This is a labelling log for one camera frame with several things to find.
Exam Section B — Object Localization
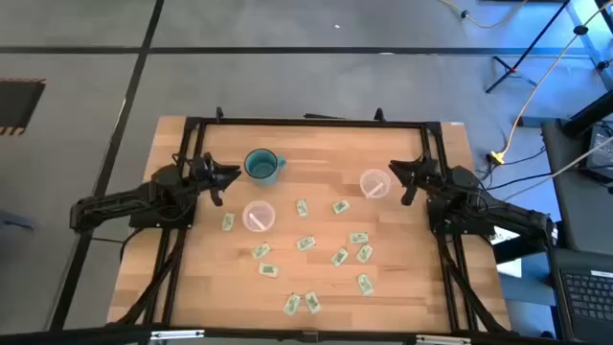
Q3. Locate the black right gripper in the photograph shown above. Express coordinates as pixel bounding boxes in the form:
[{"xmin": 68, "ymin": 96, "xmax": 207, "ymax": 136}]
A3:
[{"xmin": 388, "ymin": 155, "xmax": 442, "ymax": 208}]

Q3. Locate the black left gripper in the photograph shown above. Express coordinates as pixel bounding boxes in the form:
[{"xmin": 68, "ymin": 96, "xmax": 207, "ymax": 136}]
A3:
[{"xmin": 190, "ymin": 151, "xmax": 242, "ymax": 208}]

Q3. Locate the clear plastic cup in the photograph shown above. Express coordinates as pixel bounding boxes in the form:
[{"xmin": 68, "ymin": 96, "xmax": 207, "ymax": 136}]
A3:
[
  {"xmin": 358, "ymin": 168, "xmax": 393, "ymax": 200},
  {"xmin": 241, "ymin": 199, "xmax": 278, "ymax": 234}
]

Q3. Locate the teal enamel mug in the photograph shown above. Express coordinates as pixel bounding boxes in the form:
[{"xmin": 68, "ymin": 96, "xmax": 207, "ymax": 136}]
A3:
[{"xmin": 243, "ymin": 148, "xmax": 287, "ymax": 188}]

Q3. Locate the white paper sheet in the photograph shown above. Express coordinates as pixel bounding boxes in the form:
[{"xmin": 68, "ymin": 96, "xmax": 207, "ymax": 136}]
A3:
[{"xmin": 490, "ymin": 224, "xmax": 523, "ymax": 279}]

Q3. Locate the black tripod stand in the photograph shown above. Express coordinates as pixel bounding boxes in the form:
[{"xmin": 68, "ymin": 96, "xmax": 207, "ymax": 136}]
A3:
[{"xmin": 485, "ymin": 0, "xmax": 574, "ymax": 95}]

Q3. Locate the dark grey side desk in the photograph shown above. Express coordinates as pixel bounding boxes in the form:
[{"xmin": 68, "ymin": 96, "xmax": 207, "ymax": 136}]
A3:
[{"xmin": 540, "ymin": 117, "xmax": 613, "ymax": 255}]

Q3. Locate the grey electronic device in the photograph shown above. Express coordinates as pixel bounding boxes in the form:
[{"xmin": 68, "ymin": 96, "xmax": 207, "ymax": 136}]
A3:
[{"xmin": 581, "ymin": 122, "xmax": 613, "ymax": 183}]

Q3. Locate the blue-grey chair base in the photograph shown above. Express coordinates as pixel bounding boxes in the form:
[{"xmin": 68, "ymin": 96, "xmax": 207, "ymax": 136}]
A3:
[{"xmin": 0, "ymin": 208, "xmax": 39, "ymax": 236}]

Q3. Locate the laptop keyboard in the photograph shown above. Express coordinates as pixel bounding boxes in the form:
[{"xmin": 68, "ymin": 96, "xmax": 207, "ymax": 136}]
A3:
[{"xmin": 548, "ymin": 246, "xmax": 613, "ymax": 345}]

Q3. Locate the black striped floor hatch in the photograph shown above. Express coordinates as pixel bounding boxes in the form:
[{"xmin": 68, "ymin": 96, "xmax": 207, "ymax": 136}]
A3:
[{"xmin": 0, "ymin": 78, "xmax": 48, "ymax": 137}]

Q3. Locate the metal light stand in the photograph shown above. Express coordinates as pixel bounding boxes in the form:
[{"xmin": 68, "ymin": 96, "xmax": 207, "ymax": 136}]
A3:
[{"xmin": 564, "ymin": 0, "xmax": 613, "ymax": 92}]

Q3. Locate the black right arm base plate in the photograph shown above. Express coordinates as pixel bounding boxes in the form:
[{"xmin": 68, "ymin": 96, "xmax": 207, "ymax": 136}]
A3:
[{"xmin": 425, "ymin": 191, "xmax": 497, "ymax": 237}]

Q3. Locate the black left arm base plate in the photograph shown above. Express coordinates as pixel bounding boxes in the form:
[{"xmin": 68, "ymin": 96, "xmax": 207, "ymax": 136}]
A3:
[{"xmin": 127, "ymin": 189, "xmax": 197, "ymax": 230}]

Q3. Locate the black aluminium table frame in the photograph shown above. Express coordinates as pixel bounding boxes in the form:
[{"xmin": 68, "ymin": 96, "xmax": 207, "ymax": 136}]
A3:
[{"xmin": 107, "ymin": 105, "xmax": 516, "ymax": 336}]

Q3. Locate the silver metal bracket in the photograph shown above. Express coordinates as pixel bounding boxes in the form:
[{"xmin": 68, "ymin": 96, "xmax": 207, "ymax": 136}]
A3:
[
  {"xmin": 149, "ymin": 329, "xmax": 206, "ymax": 341},
  {"xmin": 415, "ymin": 333, "xmax": 473, "ymax": 345}
]

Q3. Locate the orange-yellow cable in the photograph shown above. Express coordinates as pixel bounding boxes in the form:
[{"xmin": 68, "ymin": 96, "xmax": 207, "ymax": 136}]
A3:
[{"xmin": 497, "ymin": 0, "xmax": 613, "ymax": 159}]

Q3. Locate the light grey cable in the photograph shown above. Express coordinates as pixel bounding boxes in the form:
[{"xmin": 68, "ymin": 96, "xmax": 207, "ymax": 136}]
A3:
[{"xmin": 502, "ymin": 136, "xmax": 613, "ymax": 202}]

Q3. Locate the beige cable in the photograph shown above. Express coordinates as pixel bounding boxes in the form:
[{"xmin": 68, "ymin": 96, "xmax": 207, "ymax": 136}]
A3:
[{"xmin": 438, "ymin": 0, "xmax": 531, "ymax": 29}]

